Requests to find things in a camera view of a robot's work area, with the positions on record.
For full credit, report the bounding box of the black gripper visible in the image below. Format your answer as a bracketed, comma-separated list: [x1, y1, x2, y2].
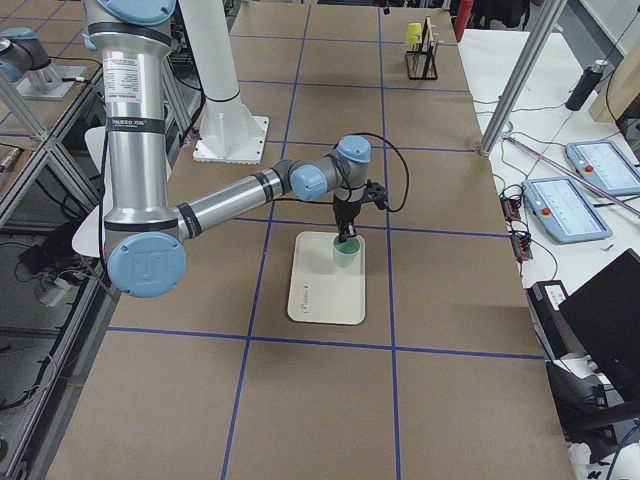
[333, 196, 361, 245]

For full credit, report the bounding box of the green plastic cup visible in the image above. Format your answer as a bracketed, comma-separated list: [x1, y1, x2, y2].
[332, 236, 361, 268]

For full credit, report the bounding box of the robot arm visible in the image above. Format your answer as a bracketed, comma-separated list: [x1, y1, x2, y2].
[84, 1, 371, 298]

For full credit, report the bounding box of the neighbouring robot arm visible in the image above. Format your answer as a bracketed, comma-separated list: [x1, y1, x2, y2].
[1, 27, 86, 100]

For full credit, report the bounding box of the white plastic tray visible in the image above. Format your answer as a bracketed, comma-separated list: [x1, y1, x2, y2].
[287, 231, 366, 325]

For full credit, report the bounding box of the black electronics box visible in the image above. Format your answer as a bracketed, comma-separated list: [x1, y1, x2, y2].
[526, 280, 584, 360]

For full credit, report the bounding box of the yellow mug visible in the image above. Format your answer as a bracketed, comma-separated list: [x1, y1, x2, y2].
[405, 22, 423, 48]

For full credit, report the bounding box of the near teach pendant tablet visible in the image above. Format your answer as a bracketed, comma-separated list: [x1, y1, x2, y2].
[522, 176, 613, 244]

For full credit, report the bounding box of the teach pendant tablet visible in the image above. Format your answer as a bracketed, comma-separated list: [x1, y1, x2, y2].
[565, 140, 639, 196]
[522, 176, 613, 244]

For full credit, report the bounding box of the far teach pendant tablet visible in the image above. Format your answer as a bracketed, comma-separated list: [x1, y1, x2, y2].
[565, 140, 639, 196]

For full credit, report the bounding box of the black laptop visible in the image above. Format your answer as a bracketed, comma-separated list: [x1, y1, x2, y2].
[560, 248, 639, 401]

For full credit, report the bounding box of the black water bottle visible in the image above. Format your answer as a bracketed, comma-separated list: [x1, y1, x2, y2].
[565, 59, 608, 112]

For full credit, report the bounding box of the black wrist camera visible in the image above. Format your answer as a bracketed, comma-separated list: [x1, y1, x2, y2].
[361, 180, 388, 211]

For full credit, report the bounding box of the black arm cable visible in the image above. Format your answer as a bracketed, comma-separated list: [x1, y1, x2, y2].
[272, 130, 411, 214]

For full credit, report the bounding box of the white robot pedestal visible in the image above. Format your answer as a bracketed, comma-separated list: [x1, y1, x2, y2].
[179, 0, 269, 164]

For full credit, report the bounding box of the black wire cup rack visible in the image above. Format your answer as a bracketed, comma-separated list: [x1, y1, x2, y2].
[405, 16, 439, 81]

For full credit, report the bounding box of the aluminium frame post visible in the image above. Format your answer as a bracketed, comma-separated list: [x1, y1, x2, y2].
[478, 0, 567, 157]

